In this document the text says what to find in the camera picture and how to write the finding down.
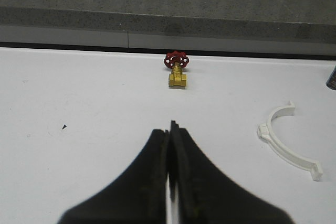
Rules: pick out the grey stone ledge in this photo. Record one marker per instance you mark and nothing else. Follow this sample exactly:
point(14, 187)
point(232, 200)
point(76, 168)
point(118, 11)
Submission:
point(304, 27)

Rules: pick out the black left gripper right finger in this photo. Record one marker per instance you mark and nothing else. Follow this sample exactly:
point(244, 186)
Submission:
point(205, 194)

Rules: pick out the black cylindrical capacitor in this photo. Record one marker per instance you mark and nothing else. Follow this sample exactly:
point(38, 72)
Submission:
point(331, 82)

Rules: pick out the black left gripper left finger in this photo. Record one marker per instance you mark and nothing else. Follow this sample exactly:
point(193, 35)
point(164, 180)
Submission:
point(138, 195)

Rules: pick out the brass valve red handwheel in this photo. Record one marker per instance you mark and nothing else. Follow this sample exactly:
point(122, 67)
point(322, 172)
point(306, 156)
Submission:
point(176, 61)

